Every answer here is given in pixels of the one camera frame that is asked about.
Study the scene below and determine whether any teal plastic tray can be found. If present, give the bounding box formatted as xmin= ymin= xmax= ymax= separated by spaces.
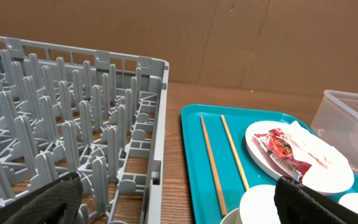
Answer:
xmin=181 ymin=105 xmax=358 ymax=223

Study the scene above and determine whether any white napkin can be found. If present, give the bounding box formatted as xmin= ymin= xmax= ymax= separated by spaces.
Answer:
xmin=285 ymin=121 xmax=348 ymax=169

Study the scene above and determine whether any clear plastic bin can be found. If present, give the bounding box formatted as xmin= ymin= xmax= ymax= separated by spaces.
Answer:
xmin=310 ymin=90 xmax=358 ymax=174

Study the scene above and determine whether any wooden chopstick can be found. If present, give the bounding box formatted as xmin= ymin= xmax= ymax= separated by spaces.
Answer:
xmin=200 ymin=115 xmax=227 ymax=217
xmin=221 ymin=114 xmax=250 ymax=191

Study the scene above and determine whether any grey plastic dish rack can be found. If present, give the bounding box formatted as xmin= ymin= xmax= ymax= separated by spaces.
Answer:
xmin=0 ymin=36 xmax=169 ymax=223

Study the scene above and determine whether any grey shallow bowl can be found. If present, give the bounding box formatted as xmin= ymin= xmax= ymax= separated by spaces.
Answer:
xmin=220 ymin=208 xmax=239 ymax=224

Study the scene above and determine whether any red snack wrapper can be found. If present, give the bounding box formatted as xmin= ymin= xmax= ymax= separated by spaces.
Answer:
xmin=253 ymin=128 xmax=312 ymax=183

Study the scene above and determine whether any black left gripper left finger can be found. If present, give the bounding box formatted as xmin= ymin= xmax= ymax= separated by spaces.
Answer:
xmin=0 ymin=172 xmax=83 ymax=223

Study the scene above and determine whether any large white plate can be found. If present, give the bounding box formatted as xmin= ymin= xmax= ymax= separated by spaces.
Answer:
xmin=244 ymin=121 xmax=355 ymax=195

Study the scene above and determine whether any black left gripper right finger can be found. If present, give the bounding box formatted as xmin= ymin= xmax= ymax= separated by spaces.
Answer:
xmin=273 ymin=176 xmax=358 ymax=224

